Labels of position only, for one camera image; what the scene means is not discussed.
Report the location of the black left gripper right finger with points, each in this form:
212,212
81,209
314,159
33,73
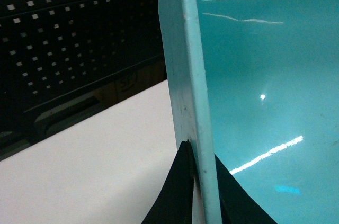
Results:
236,205

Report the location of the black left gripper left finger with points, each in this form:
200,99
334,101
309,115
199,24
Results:
175,200

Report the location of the teal plastic bin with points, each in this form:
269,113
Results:
255,83

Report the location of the black perforated panel left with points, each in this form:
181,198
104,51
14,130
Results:
53,51

